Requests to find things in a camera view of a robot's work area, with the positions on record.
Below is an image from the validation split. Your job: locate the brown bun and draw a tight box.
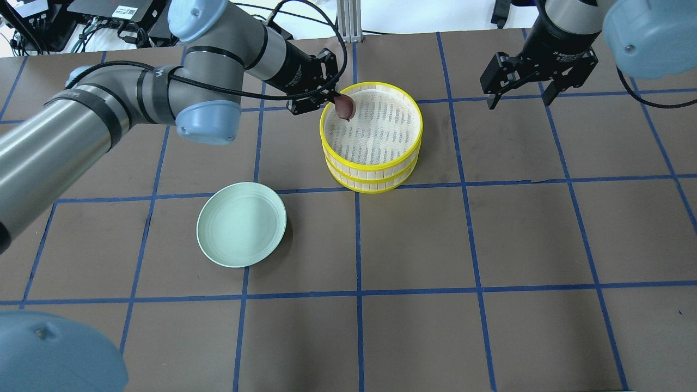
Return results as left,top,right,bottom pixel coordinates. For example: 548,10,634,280
333,94,356,121

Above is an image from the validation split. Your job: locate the yellow steamer layer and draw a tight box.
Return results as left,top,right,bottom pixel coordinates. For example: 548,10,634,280
325,151,418,194
319,81,424,176

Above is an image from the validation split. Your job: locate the green round plate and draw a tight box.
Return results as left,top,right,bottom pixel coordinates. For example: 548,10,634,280
195,182,287,268

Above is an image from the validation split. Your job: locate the aluminium frame post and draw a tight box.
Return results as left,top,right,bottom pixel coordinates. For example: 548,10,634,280
336,0,364,43

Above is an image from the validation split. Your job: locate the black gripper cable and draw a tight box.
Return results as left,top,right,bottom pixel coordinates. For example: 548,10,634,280
65,0,349,102

